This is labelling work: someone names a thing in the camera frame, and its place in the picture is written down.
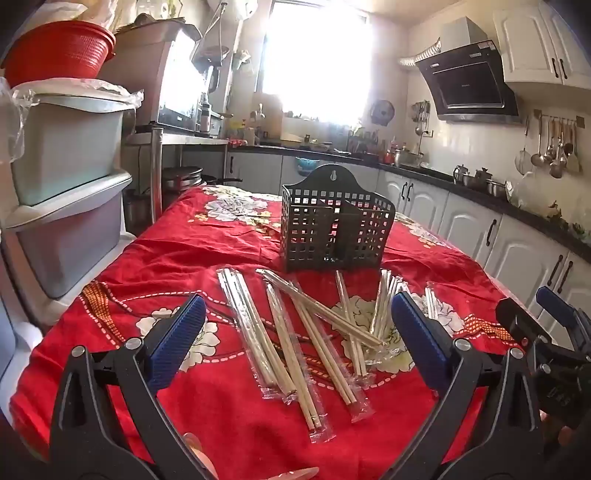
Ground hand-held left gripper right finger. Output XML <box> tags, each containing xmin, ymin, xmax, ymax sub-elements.
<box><xmin>392</xmin><ymin>292</ymin><xmax>543</xmax><ymax>480</ymax></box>

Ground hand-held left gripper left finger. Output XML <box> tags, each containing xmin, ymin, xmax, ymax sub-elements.
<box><xmin>48</xmin><ymin>294</ymin><xmax>207</xmax><ymax>480</ymax></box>

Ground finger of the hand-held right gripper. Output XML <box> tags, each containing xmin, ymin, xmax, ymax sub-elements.
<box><xmin>536</xmin><ymin>286</ymin><xmax>591</xmax><ymax>352</ymax></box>
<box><xmin>496</xmin><ymin>298</ymin><xmax>552</xmax><ymax>356</ymax></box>

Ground group of chopsticks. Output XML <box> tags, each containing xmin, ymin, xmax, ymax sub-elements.
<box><xmin>216</xmin><ymin>267</ymin><xmax>440</xmax><ymax>445</ymax></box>

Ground black plastic utensil basket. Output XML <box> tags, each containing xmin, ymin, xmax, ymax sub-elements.
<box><xmin>280</xmin><ymin>164</ymin><xmax>397</xmax><ymax>273</ymax></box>

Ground person's left hand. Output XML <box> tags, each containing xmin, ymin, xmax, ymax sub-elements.
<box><xmin>182</xmin><ymin>433</ymin><xmax>319</xmax><ymax>480</ymax></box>

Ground red floral tablecloth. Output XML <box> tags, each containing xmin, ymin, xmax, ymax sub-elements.
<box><xmin>9</xmin><ymin>185</ymin><xmax>532</xmax><ymax>480</ymax></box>

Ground plastic bag of vegetables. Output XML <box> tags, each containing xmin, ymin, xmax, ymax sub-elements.
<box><xmin>505</xmin><ymin>172</ymin><xmax>591</xmax><ymax>243</ymax></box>

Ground white kitchen base cabinets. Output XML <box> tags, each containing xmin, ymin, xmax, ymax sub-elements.
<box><xmin>225</xmin><ymin>150</ymin><xmax>591</xmax><ymax>333</ymax></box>

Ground grey plastic storage drawer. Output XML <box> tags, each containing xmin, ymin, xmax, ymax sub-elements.
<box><xmin>2</xmin><ymin>171</ymin><xmax>134</xmax><ymax>301</ymax></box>
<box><xmin>11</xmin><ymin>83</ymin><xmax>139</xmax><ymax>206</ymax></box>

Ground black kitchen countertop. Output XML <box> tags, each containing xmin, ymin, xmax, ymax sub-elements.
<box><xmin>228</xmin><ymin>141</ymin><xmax>591</xmax><ymax>259</ymax></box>

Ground steel pot with lid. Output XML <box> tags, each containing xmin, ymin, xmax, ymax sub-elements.
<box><xmin>161</xmin><ymin>166</ymin><xmax>205</xmax><ymax>191</ymax></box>

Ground steel stockpot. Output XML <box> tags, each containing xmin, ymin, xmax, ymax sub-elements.
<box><xmin>392</xmin><ymin>147</ymin><xmax>426</xmax><ymax>168</ymax></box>

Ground steel shelf table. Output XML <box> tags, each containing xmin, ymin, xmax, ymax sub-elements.
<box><xmin>124</xmin><ymin>124</ymin><xmax>230</xmax><ymax>222</ymax></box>

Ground hanging steel kitchen tools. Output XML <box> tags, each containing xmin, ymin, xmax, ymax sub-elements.
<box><xmin>410</xmin><ymin>99</ymin><xmax>433</xmax><ymax>138</ymax></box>

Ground black range hood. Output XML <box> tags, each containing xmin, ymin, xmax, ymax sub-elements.
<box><xmin>414</xmin><ymin>16</ymin><xmax>523</xmax><ymax>126</ymax></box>

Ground wooden cutting board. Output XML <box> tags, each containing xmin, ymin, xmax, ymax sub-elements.
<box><xmin>250</xmin><ymin>91</ymin><xmax>283</xmax><ymax>140</ymax></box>

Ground black door microwave oven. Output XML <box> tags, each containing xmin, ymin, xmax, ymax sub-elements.
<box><xmin>102</xmin><ymin>28</ymin><xmax>211</xmax><ymax>134</ymax></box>

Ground black blender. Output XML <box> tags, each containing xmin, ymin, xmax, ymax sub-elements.
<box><xmin>201</xmin><ymin>46</ymin><xmax>222</xmax><ymax>109</ymax></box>

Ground bright kitchen window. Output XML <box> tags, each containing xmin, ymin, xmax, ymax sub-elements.
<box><xmin>257</xmin><ymin>0</ymin><xmax>376</xmax><ymax>126</ymax></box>

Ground red plastic basin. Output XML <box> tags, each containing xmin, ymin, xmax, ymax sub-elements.
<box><xmin>2</xmin><ymin>21</ymin><xmax>116</xmax><ymax>88</ymax></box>

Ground brown plastic tray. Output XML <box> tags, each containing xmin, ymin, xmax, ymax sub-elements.
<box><xmin>113</xmin><ymin>16</ymin><xmax>204</xmax><ymax>44</ymax></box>

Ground white plastic bag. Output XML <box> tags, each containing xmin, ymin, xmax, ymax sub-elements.
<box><xmin>76</xmin><ymin>0</ymin><xmax>122</xmax><ymax>33</ymax></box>

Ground white water heater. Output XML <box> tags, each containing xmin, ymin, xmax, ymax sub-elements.
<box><xmin>206</xmin><ymin>0</ymin><xmax>260</xmax><ymax>22</ymax></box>

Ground hanging wire strainer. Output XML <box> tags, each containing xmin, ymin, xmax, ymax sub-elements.
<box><xmin>515</xmin><ymin>115</ymin><xmax>533</xmax><ymax>176</ymax></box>

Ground wall rack of ladles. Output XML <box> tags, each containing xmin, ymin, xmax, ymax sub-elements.
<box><xmin>529</xmin><ymin>108</ymin><xmax>587</xmax><ymax>180</ymax></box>

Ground round dark wall fan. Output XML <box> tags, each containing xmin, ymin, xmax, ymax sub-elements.
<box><xmin>369</xmin><ymin>99</ymin><xmax>396</xmax><ymax>128</ymax></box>

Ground white wall cabinet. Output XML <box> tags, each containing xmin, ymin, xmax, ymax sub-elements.
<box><xmin>492</xmin><ymin>0</ymin><xmax>591</xmax><ymax>89</ymax></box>

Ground silver flexible exhaust duct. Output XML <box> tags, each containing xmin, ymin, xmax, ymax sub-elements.
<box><xmin>399</xmin><ymin>39</ymin><xmax>443</xmax><ymax>70</ymax></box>

